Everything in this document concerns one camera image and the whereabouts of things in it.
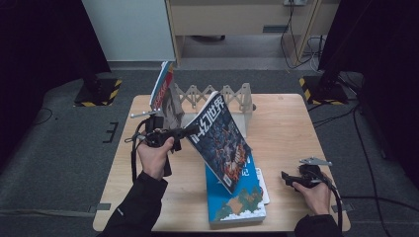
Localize thick blue book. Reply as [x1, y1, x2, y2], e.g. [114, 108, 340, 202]
[205, 154, 268, 226]

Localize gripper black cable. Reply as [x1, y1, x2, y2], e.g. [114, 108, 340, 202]
[315, 173, 344, 231]
[124, 118, 148, 184]

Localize grey cables under desk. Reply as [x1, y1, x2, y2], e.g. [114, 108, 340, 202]
[305, 35, 327, 73]

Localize light wooden desk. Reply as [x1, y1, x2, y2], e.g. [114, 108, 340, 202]
[165, 0, 342, 68]

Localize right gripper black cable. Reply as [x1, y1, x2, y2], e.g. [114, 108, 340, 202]
[315, 173, 344, 231]

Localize long black floor cable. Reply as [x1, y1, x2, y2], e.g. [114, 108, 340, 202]
[351, 105, 394, 237]

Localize black curtain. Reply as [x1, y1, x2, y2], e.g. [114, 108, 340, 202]
[318, 0, 419, 181]
[0, 0, 112, 169]

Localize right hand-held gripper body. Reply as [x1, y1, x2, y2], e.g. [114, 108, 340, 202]
[290, 156, 333, 190]

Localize black hanging power cable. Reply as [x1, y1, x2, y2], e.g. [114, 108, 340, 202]
[280, 3, 320, 71]

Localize white caterpillar picture book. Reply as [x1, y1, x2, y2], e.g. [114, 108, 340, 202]
[254, 167, 272, 205]

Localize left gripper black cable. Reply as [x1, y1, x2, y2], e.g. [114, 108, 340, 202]
[124, 118, 148, 184]

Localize thin black floor cable loop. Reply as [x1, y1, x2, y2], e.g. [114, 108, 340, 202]
[28, 107, 54, 129]

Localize person's left hand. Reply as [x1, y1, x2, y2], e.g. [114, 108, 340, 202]
[136, 136, 176, 182]

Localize person's right hand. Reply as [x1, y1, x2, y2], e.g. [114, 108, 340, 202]
[292, 179, 332, 217]

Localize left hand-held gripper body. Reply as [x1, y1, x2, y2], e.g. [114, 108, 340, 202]
[129, 110, 177, 148]

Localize dark illustrated magazine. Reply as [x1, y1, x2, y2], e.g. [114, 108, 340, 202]
[184, 91, 253, 196]

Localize grey portrait magazine red label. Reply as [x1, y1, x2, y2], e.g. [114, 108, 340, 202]
[149, 69, 186, 131]

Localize white cabinet panel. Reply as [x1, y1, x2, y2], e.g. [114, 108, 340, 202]
[81, 0, 176, 62]

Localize black stand with striped base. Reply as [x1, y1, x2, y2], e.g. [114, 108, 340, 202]
[73, 48, 124, 108]
[298, 48, 350, 107]

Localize grey tape strip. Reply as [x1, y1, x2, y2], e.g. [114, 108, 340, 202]
[330, 202, 354, 213]
[88, 202, 113, 214]

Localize orange edged magazine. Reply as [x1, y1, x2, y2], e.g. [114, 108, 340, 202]
[159, 60, 175, 83]

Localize grey expandable book rack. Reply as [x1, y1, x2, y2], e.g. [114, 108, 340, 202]
[172, 82, 257, 139]

